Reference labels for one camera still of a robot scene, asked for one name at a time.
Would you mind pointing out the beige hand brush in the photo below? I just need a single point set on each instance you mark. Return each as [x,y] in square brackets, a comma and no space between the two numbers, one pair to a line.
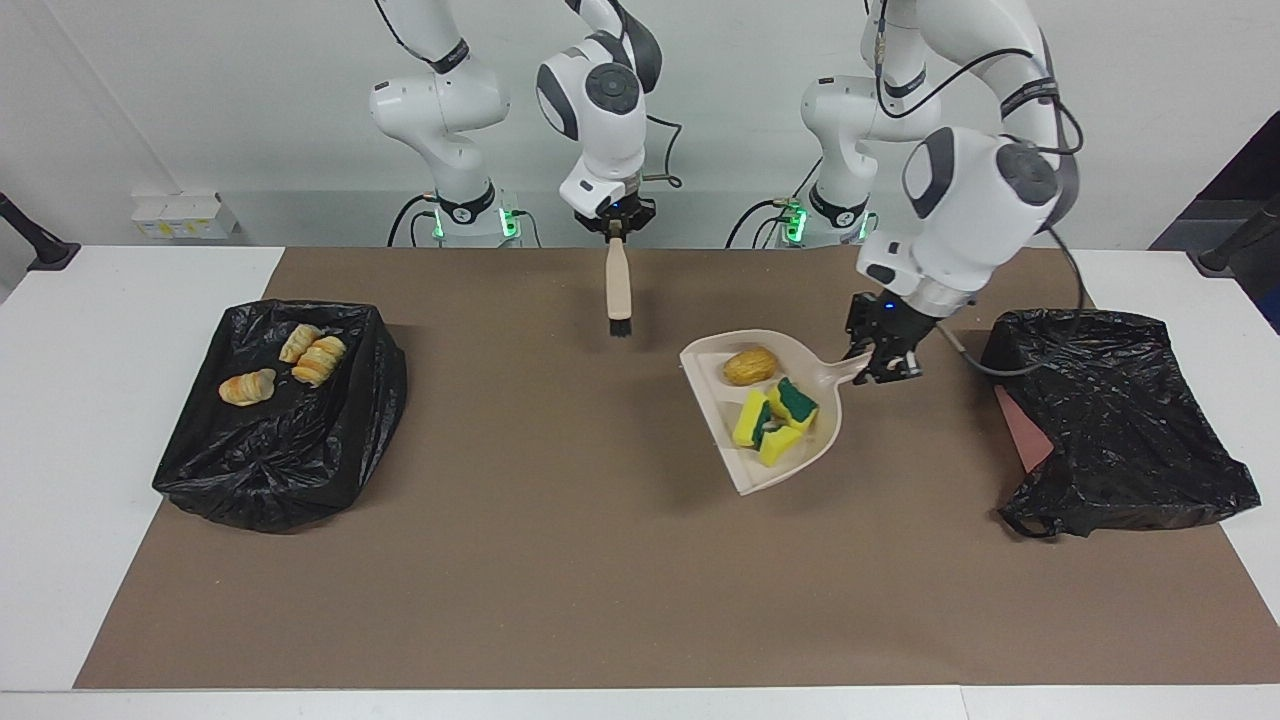
[620,285]

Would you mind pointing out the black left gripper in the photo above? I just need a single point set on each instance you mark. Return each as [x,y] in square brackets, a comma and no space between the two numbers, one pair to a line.
[890,320]

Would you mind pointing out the dark background panel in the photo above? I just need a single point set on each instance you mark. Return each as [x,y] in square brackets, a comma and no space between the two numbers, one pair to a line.
[1230,170]

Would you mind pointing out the black plastic trash bag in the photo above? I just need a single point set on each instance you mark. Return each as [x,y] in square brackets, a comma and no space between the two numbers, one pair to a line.
[280,450]
[1120,430]

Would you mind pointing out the yellow green sponge piece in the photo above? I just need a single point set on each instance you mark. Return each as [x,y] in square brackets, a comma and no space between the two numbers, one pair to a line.
[793,403]
[780,447]
[750,420]

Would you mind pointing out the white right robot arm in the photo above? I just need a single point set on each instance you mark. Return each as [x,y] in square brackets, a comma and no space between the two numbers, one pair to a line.
[600,130]

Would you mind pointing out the pale pastry piece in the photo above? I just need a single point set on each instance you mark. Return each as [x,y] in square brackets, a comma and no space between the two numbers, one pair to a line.
[298,342]

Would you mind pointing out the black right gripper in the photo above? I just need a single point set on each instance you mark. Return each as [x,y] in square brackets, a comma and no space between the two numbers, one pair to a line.
[615,210]

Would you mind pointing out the beige plastic dustpan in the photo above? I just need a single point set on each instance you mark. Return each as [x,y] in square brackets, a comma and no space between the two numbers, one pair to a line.
[705,370]

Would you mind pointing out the pink box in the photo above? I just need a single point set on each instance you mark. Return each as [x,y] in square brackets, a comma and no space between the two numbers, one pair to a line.
[1025,430]

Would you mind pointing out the black stand with base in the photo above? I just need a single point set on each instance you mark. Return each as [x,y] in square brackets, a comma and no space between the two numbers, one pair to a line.
[35,245]
[1240,240]

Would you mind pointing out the brown paper table mat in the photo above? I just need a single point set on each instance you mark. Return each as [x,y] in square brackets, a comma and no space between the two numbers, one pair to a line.
[560,600]

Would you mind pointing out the white socket box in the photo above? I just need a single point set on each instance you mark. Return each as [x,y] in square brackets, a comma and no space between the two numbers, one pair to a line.
[185,215]

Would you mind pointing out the orange striped croissant piece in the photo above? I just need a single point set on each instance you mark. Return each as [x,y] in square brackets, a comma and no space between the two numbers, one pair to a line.
[247,388]
[320,362]

